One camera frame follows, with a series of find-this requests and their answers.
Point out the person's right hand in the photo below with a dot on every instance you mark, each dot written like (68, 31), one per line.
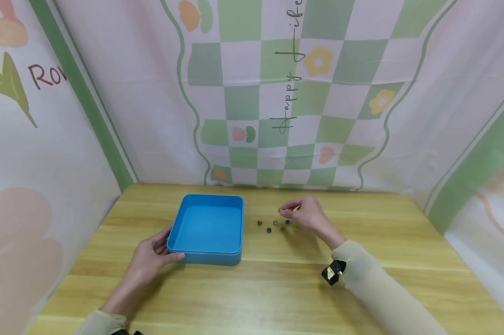
(310, 217)

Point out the person's left hand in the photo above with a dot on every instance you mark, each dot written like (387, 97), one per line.
(145, 261)

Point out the person's left thumb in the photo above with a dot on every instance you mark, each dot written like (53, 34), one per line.
(173, 256)

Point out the person's left fingers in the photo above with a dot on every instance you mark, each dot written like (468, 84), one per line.
(160, 237)

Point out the person's right fingers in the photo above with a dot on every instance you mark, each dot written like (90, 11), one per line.
(291, 207)

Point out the blue square plastic tray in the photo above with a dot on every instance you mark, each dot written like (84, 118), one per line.
(210, 230)

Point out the person's left forearm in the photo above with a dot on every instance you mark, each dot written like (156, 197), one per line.
(116, 309)

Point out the person's right forearm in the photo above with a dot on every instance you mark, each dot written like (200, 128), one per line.
(381, 293)

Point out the group of glass marbles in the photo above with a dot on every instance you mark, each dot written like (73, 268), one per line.
(275, 223)

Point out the black wrist band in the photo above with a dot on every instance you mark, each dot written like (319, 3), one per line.
(126, 332)
(333, 272)

